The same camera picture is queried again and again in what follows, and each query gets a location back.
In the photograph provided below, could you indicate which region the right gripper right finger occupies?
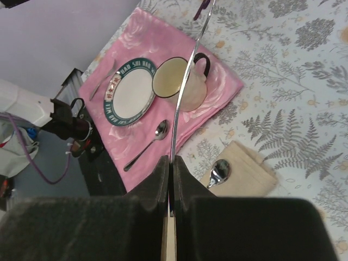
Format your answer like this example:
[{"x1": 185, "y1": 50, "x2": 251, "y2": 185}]
[{"x1": 172, "y1": 156, "x2": 337, "y2": 260}]

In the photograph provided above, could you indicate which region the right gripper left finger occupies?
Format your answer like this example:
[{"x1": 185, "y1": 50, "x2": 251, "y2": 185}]
[{"x1": 1, "y1": 156, "x2": 170, "y2": 260}]

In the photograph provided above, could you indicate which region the silver spoon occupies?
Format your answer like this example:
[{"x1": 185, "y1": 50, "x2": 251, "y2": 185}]
[
  {"x1": 206, "y1": 159, "x2": 232, "y2": 189},
  {"x1": 123, "y1": 119, "x2": 170, "y2": 172}
]

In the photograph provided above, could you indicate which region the beige linen napkin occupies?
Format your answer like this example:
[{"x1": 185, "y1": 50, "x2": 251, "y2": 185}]
[{"x1": 161, "y1": 140, "x2": 278, "y2": 261}]

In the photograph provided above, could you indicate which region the silver fork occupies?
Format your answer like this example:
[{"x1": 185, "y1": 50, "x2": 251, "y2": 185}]
[{"x1": 170, "y1": 0, "x2": 216, "y2": 165}]

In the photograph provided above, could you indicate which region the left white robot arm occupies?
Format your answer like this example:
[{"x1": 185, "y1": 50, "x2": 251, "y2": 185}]
[{"x1": 1, "y1": 80, "x2": 93, "y2": 141}]

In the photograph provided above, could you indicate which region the silver spoon on placemat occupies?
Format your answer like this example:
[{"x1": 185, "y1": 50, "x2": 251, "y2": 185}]
[{"x1": 123, "y1": 119, "x2": 170, "y2": 172}]

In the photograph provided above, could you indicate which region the white plate teal rim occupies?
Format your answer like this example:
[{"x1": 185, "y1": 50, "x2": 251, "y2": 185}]
[{"x1": 103, "y1": 58, "x2": 157, "y2": 127}]

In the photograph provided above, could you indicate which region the cream mug dark rim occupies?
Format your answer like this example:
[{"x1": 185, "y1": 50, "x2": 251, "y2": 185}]
[{"x1": 151, "y1": 53, "x2": 212, "y2": 113}]

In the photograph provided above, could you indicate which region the floral tablecloth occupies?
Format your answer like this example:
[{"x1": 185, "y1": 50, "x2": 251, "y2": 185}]
[{"x1": 81, "y1": 0, "x2": 348, "y2": 261}]

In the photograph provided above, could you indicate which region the purple plastic spoon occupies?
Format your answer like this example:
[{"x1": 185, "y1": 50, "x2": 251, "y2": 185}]
[{"x1": 193, "y1": 0, "x2": 210, "y2": 21}]

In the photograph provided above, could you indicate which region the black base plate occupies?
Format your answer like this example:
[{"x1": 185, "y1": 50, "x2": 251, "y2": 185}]
[{"x1": 78, "y1": 114, "x2": 128, "y2": 197}]

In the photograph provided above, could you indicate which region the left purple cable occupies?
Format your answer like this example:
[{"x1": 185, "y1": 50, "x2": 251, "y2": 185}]
[{"x1": 0, "y1": 112, "x2": 74, "y2": 185}]

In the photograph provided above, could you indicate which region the aluminium frame rail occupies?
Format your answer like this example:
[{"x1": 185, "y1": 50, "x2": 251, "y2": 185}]
[{"x1": 55, "y1": 69, "x2": 83, "y2": 103}]

